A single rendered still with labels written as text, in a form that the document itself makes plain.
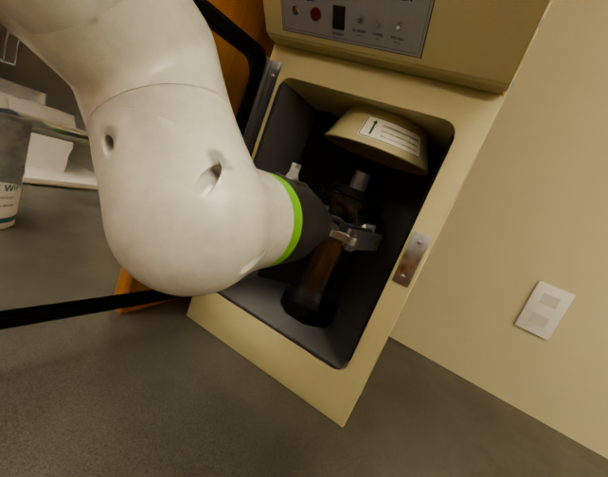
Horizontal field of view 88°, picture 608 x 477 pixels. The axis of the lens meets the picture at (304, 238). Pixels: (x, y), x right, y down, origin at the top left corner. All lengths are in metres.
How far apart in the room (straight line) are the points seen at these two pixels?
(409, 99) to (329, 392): 0.41
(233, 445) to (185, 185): 0.32
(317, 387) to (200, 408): 0.16
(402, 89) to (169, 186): 0.34
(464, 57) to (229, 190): 0.30
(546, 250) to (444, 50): 0.57
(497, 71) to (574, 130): 0.50
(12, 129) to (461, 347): 0.88
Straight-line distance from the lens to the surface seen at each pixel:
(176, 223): 0.18
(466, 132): 0.43
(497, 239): 0.85
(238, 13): 0.56
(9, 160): 0.37
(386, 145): 0.46
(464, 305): 0.87
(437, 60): 0.42
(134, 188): 0.20
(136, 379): 0.48
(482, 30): 0.41
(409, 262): 0.42
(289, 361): 0.51
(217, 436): 0.44
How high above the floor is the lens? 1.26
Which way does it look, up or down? 12 degrees down
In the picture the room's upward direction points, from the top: 21 degrees clockwise
